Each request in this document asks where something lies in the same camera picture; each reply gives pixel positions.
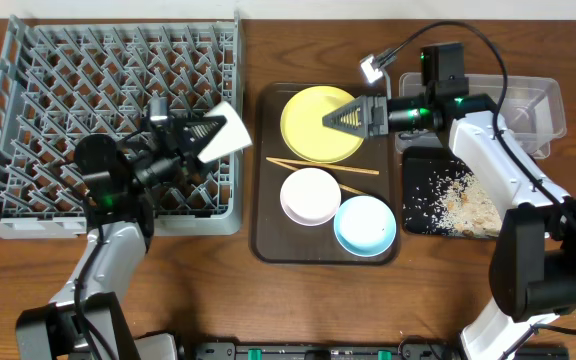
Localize lower wooden chopstick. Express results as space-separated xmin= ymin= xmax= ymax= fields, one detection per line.
xmin=267 ymin=159 xmax=367 ymax=195

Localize dark brown serving tray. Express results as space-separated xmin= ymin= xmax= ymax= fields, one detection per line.
xmin=250 ymin=83 xmax=400 ymax=266

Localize black waste tray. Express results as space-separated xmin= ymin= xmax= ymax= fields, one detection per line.
xmin=400 ymin=145 xmax=509 ymax=239

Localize light blue bowl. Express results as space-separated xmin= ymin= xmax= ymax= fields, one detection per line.
xmin=333 ymin=195 xmax=397 ymax=258

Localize pink white bowl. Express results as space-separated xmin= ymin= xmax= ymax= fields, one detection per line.
xmin=279 ymin=168 xmax=341 ymax=226

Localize grey plastic dish rack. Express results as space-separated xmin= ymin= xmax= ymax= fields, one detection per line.
xmin=0 ymin=17 xmax=245 ymax=239

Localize small white green cup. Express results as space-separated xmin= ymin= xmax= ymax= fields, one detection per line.
xmin=198 ymin=101 xmax=252 ymax=163

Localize yellow round plate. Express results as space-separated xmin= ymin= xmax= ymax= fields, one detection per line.
xmin=280 ymin=86 xmax=363 ymax=163

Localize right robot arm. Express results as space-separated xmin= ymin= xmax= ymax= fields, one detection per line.
xmin=322 ymin=42 xmax=576 ymax=359

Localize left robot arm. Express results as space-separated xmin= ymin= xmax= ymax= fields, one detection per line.
xmin=15 ymin=115 xmax=227 ymax=359

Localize spilled rice food scraps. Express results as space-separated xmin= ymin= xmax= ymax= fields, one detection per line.
xmin=407 ymin=159 xmax=504 ymax=238

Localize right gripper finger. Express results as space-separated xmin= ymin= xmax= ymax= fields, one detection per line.
xmin=322 ymin=115 xmax=368 ymax=139
xmin=323 ymin=95 xmax=368 ymax=120

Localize upper wooden chopstick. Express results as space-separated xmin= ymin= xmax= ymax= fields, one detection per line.
xmin=266 ymin=157 xmax=380 ymax=175

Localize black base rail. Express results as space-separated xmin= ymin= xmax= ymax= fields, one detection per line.
xmin=137 ymin=332 xmax=570 ymax=360

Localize wooden chopstick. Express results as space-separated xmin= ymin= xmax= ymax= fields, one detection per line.
xmin=266 ymin=157 xmax=380 ymax=175
xmin=267 ymin=159 xmax=367 ymax=195

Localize clear plastic waste bin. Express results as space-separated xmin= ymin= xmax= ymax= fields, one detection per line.
xmin=395 ymin=72 xmax=567 ymax=159

